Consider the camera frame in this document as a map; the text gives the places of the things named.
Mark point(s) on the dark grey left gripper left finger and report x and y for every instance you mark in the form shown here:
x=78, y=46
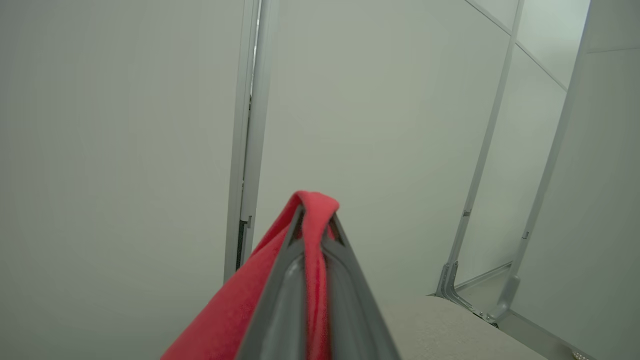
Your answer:
x=280, y=310

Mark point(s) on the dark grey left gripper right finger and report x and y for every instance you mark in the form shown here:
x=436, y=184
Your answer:
x=355, y=310

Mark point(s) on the red white basketball jersey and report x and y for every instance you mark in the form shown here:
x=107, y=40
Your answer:
x=235, y=315

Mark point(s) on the fabric covered table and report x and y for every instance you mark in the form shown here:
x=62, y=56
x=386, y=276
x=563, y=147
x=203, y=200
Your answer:
x=450, y=335

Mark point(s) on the pale metal partition frame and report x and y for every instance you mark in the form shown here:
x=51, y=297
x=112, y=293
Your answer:
x=257, y=150
x=237, y=175

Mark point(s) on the slanted metal post with bracket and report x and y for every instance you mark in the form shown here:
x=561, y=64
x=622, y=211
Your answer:
x=482, y=160
x=550, y=165

